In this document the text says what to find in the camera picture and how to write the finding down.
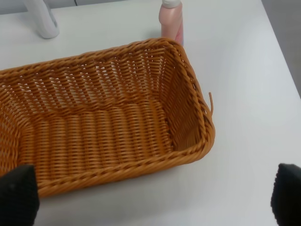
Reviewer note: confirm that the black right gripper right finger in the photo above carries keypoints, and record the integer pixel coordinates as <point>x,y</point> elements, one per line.
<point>286,195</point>

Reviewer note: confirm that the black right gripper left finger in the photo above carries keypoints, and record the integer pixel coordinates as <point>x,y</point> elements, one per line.
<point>19,199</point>

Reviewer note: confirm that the orange wicker basket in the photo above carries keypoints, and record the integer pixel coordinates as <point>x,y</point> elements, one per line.
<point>103,116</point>

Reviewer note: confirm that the white curved stand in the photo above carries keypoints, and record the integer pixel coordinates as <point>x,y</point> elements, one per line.
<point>45,22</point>

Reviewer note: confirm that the pink bottle white cap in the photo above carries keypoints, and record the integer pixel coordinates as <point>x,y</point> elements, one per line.
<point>171,20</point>

